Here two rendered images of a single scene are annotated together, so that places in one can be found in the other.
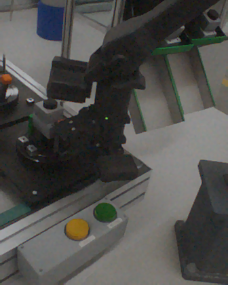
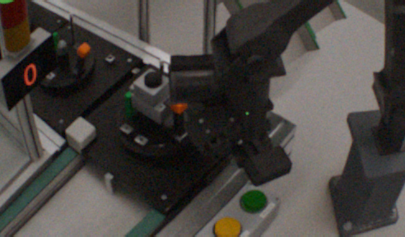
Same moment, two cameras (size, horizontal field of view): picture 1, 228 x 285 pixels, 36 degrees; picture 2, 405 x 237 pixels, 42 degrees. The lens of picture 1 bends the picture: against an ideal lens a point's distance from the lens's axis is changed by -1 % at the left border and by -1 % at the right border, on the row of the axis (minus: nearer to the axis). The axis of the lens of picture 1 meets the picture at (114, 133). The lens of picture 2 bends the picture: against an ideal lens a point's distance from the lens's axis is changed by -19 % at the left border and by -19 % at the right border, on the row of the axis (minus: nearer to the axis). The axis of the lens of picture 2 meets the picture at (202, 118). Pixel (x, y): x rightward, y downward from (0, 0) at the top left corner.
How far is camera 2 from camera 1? 0.34 m
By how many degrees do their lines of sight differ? 14
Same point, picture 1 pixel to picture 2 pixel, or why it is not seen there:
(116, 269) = not seen: outside the picture
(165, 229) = (319, 191)
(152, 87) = not seen: hidden behind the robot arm
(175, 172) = (319, 109)
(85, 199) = (225, 190)
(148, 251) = (304, 222)
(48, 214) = (188, 219)
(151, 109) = not seen: hidden behind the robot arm
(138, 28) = (269, 25)
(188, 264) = (344, 223)
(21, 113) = (104, 82)
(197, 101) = (325, 12)
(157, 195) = (304, 149)
